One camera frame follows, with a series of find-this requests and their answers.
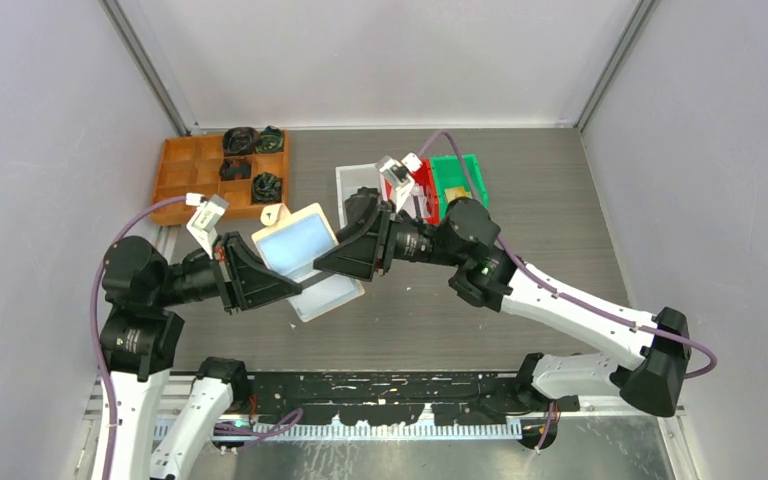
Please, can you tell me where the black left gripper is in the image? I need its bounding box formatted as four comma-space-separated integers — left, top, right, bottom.
154, 228, 302, 310

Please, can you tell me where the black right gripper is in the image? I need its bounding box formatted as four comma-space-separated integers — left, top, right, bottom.
313, 193, 465, 282

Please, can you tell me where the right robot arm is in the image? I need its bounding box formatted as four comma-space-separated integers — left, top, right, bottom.
313, 192, 691, 417

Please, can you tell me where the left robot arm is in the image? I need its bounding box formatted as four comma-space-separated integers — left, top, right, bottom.
92, 233, 303, 479

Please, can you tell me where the yellow card in green bin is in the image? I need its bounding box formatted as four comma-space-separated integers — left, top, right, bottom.
444, 186, 472, 204

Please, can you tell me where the black leather wallet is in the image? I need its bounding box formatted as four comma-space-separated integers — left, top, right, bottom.
343, 187, 380, 226

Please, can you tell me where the white plastic bin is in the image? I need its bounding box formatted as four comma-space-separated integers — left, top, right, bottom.
335, 163, 384, 228

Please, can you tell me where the dark floral rolled tie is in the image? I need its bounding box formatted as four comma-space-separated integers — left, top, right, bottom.
251, 172, 283, 205

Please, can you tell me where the red plastic bin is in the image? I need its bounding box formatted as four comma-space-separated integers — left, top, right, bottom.
381, 157, 440, 225

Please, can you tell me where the small dark rolled tie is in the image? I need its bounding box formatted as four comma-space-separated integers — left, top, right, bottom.
219, 156, 252, 181

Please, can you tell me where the green plastic bin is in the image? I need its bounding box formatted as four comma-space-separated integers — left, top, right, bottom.
430, 154, 489, 216

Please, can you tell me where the orange wooden compartment tray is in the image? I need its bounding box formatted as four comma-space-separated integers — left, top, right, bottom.
150, 130, 292, 221

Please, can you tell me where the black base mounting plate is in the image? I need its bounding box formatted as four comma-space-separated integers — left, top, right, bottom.
229, 371, 548, 426

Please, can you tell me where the green floral rolled tie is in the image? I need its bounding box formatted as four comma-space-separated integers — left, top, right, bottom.
256, 126, 285, 154

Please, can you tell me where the black rolled tie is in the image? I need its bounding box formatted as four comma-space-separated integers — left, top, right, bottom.
222, 127, 260, 157

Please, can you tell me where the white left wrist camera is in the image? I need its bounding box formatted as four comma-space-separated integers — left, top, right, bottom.
185, 192, 229, 259

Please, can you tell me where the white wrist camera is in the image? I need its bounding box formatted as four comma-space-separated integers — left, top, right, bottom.
185, 192, 229, 259
375, 153, 422, 211

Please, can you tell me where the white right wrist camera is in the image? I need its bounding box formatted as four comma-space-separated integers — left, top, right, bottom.
375, 153, 422, 211

